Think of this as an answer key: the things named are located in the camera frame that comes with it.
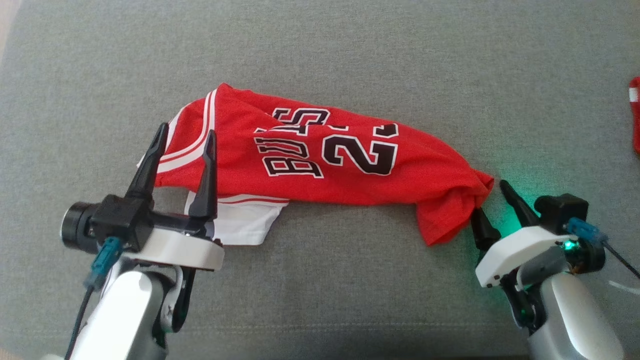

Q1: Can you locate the black cable teal plug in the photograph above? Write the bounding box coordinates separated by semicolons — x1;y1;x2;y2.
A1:
64;237;123;360
567;217;640;280

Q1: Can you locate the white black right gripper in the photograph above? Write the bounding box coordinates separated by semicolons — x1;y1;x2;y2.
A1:
470;180;572;289

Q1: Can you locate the black right cable teal plug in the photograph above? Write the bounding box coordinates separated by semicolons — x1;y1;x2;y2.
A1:
567;217;640;280

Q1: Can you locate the red shorts white trim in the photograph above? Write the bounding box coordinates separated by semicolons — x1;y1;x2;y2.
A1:
628;76;640;155

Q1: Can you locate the black left cable teal plug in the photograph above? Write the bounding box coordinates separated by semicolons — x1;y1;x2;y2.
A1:
64;237;123;360

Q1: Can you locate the red basketball jersey black lettering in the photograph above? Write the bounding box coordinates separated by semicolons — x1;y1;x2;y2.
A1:
137;82;496;247

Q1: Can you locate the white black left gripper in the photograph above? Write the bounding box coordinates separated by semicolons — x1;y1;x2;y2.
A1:
124;122;226;272

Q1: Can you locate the grey fabric sofa seat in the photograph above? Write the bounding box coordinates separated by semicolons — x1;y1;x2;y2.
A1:
0;0;640;360

